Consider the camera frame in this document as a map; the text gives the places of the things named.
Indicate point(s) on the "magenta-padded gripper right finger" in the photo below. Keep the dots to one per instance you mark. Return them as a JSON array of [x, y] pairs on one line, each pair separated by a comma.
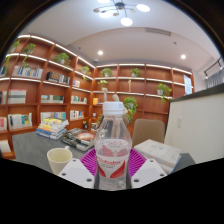
[[150, 171]]

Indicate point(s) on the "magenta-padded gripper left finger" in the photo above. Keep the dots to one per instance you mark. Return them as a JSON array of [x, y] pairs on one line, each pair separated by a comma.
[[75, 171]]

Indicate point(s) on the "clear plastic water bottle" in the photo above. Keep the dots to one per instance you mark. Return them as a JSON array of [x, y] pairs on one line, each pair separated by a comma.
[[113, 156]]

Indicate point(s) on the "white ceramic cup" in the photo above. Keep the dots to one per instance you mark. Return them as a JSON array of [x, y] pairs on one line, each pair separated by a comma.
[[59, 158]]

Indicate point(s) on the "stack of magazines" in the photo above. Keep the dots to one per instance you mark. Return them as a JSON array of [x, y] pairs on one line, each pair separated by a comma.
[[79, 137]]

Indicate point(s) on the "stack of colourful books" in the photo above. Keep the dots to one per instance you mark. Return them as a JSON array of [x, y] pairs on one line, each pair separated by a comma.
[[51, 128]]

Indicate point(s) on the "white counter with dark top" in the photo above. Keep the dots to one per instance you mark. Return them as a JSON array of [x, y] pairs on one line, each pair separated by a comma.
[[196, 130]]

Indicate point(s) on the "wooden artist mannequin figure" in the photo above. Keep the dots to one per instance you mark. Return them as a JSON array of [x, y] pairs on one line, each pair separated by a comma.
[[115, 97]]

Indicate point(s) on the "round recessed ceiling light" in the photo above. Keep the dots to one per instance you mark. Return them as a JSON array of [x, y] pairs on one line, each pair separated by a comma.
[[183, 56], [100, 52]]

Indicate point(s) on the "ceiling air vent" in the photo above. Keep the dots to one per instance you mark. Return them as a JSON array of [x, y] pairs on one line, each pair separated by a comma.
[[158, 31]]

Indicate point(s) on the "multi-globe ceiling lamp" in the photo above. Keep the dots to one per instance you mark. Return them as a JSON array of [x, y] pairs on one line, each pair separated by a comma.
[[126, 20]]

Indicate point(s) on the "wooden wall shelf unit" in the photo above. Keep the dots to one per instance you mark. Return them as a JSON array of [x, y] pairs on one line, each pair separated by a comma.
[[50, 90]]

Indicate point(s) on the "black metal rail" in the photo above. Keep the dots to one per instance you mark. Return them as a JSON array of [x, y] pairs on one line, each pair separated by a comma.
[[211, 66]]

